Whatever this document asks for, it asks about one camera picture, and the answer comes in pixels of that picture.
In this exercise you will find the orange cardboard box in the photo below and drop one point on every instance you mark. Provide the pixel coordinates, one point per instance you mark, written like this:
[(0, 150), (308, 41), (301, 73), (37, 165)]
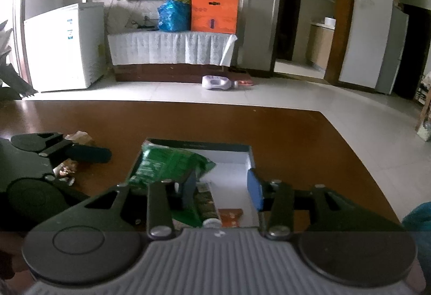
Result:
[(213, 10)]

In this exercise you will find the grey cardboard box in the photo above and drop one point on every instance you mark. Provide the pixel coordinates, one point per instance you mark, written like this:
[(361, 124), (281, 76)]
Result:
[(229, 167)]

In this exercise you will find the white lace tablecloth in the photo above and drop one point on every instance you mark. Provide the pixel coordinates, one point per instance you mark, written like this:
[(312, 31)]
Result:
[(168, 47)]

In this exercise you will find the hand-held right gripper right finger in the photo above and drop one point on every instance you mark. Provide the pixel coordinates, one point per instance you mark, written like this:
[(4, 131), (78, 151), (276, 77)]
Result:
[(255, 189)]

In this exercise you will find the blue plastic bag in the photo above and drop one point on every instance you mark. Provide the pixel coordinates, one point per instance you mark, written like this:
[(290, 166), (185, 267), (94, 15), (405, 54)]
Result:
[(173, 15)]

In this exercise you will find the clear brown snack packet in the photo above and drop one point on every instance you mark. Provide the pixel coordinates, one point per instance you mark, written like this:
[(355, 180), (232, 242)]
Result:
[(80, 138)]

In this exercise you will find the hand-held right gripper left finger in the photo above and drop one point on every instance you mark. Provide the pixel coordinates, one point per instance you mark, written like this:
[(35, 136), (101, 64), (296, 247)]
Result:
[(188, 190)]

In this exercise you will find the dark wooden television stand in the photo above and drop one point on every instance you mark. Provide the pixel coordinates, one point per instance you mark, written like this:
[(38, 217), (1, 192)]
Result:
[(161, 73)]

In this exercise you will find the white pot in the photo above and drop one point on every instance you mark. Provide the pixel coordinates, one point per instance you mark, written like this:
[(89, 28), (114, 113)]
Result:
[(330, 21)]

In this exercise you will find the green snack bag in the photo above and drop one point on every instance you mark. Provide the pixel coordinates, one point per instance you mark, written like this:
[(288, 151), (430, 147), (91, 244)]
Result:
[(202, 204), (165, 162)]

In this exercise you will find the teal cloth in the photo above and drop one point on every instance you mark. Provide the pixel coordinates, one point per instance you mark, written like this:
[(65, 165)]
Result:
[(419, 219)]

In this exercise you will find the dark leafy plant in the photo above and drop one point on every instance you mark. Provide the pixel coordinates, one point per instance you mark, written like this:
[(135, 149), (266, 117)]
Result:
[(13, 79)]

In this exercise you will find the white chest freezer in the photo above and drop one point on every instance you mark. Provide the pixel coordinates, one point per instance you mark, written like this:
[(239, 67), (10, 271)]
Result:
[(60, 49)]

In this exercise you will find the kitchen cabinet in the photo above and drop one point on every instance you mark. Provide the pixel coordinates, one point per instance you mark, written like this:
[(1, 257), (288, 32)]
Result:
[(321, 46)]

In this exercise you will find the grey refrigerator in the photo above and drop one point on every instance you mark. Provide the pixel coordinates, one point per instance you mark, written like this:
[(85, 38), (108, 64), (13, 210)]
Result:
[(392, 52)]

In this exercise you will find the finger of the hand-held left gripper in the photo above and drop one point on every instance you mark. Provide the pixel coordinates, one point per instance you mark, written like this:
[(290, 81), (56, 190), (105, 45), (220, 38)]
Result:
[(91, 154), (69, 188)]

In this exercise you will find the small red object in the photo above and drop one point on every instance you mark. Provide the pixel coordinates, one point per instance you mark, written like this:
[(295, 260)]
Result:
[(245, 82)]

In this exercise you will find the brown wooden door frame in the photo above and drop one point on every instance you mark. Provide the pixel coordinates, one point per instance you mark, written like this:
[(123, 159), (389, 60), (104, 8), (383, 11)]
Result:
[(341, 12)]

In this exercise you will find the orange snack packet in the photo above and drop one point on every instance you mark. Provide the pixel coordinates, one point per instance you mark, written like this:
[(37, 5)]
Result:
[(230, 217)]

